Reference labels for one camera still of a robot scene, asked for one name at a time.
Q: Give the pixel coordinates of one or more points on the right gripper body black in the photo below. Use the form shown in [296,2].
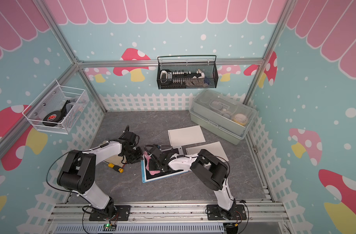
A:
[158,165]

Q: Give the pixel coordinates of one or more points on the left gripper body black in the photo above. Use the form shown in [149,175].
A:
[133,155]

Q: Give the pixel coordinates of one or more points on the pink cleaning cloth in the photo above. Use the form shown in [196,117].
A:
[151,166]

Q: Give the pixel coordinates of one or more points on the blue framed drawing tablet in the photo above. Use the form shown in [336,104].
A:
[146,177]

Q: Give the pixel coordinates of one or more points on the white drawing tablet front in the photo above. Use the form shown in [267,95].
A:
[186,136]

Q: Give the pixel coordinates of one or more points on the white drawing tablet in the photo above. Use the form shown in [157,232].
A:
[215,149]
[186,136]

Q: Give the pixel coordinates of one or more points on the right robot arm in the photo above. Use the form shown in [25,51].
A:
[213,171]

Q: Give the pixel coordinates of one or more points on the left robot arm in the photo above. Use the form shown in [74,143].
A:
[78,171]

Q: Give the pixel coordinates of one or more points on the beige work glove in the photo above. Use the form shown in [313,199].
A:
[116,160]

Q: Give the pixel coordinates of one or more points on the green translucent storage box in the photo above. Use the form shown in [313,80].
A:
[222,115]

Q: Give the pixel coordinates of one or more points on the black tape roll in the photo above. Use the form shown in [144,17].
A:
[52,119]

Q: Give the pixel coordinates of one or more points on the yellow handled screwdriver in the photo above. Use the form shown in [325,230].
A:
[114,167]

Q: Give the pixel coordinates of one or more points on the black wire mesh basket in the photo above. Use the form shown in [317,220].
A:
[187,72]

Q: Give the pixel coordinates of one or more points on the clear acrylic wall bin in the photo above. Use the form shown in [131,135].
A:
[69,100]

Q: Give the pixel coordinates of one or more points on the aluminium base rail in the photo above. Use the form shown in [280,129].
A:
[175,217]

